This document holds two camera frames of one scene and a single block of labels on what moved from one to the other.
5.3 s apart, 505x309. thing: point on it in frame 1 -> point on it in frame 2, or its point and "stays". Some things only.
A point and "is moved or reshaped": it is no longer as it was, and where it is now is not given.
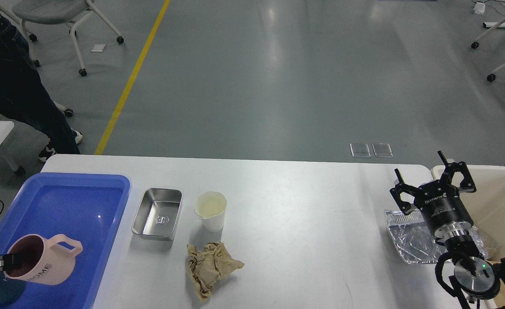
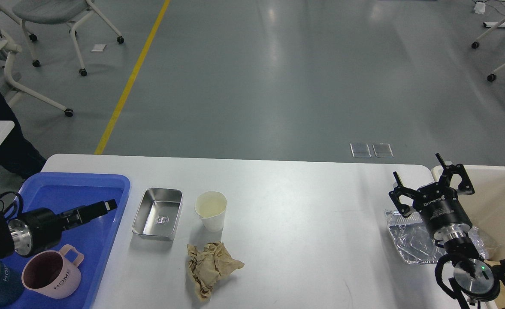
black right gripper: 439,203 stays
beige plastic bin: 500,202 stays
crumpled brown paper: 210,262 stays
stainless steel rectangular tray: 156,215 stays
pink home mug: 47,260 is moved or reshaped
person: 10,84 -> 15,152
